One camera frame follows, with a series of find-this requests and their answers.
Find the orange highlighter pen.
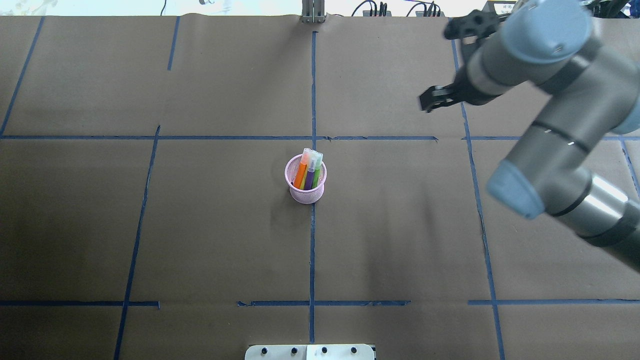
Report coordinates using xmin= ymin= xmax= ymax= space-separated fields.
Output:
xmin=292 ymin=148 xmax=313 ymax=190

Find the purple highlighter pen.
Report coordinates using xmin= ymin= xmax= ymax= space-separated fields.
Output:
xmin=303 ymin=159 xmax=316 ymax=191

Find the aluminium frame post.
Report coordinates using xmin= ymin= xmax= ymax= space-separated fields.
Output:
xmin=300 ymin=0 xmax=327 ymax=24

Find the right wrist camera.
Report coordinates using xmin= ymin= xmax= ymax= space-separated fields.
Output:
xmin=443 ymin=9 xmax=510 ymax=47

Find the yellow highlighter pen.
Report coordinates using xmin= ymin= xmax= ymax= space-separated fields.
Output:
xmin=300 ymin=150 xmax=318 ymax=191

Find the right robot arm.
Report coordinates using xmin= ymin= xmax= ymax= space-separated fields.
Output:
xmin=418 ymin=0 xmax=640 ymax=271

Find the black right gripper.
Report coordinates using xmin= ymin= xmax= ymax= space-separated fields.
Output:
xmin=418 ymin=67 xmax=500 ymax=113

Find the green highlighter pen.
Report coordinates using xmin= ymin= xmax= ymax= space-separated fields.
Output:
xmin=310 ymin=152 xmax=323 ymax=189

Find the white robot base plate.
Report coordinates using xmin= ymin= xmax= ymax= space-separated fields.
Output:
xmin=244 ymin=343 xmax=377 ymax=360

